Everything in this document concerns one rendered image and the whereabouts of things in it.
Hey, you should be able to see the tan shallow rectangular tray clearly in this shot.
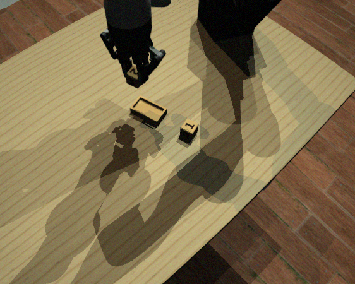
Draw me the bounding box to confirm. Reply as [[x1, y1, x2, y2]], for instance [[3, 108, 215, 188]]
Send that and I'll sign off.
[[130, 95, 167, 126]]

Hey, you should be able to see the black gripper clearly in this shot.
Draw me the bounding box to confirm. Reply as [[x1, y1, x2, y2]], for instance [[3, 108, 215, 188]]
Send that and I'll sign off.
[[100, 16, 166, 85]]

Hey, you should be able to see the tan wooden cube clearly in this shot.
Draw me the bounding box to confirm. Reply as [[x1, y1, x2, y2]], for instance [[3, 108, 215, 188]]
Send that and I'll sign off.
[[125, 65, 141, 88], [180, 119, 198, 140]]

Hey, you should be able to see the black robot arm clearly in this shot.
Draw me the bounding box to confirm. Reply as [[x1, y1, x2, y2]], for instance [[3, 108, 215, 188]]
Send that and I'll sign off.
[[104, 0, 171, 29]]

